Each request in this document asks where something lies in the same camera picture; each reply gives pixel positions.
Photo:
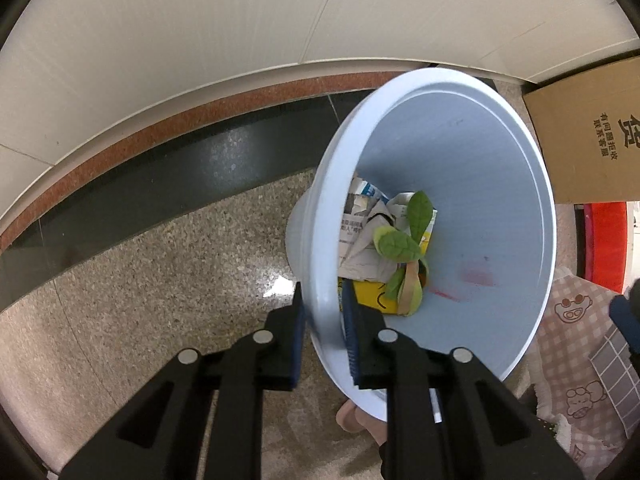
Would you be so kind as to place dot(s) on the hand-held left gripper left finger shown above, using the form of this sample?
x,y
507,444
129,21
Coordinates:
x,y
300,345

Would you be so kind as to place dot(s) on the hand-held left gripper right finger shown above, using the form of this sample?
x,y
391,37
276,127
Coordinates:
x,y
350,340

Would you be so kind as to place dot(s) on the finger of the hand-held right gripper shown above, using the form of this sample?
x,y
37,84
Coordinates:
x,y
622,312

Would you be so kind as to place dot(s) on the printed paper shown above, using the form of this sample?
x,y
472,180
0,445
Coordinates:
x,y
360,260

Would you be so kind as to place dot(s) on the green leaves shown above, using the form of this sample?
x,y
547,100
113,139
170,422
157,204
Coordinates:
x,y
397,245

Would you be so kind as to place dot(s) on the light blue plastic wastebasket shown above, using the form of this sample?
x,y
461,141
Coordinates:
x,y
475,185

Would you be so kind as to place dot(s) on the pink cartoon table skirt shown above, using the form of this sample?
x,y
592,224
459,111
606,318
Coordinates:
x,y
575,360

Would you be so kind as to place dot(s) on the red plastic stool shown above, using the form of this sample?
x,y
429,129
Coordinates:
x,y
605,245

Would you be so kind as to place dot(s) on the tall cardboard box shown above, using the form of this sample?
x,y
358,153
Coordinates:
x,y
575,150

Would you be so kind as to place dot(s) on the white low cabinet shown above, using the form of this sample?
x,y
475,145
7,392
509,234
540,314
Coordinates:
x,y
200,35

